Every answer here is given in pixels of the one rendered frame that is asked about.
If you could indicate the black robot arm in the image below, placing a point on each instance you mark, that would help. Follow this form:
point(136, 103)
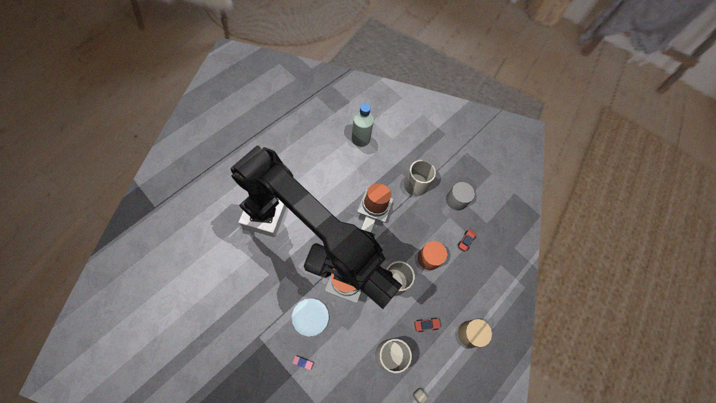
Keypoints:
point(354, 252)

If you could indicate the white balance beam with square end pans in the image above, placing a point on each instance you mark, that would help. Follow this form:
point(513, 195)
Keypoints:
point(367, 226)

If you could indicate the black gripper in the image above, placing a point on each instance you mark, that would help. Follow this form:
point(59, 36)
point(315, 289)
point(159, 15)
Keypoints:
point(318, 263)

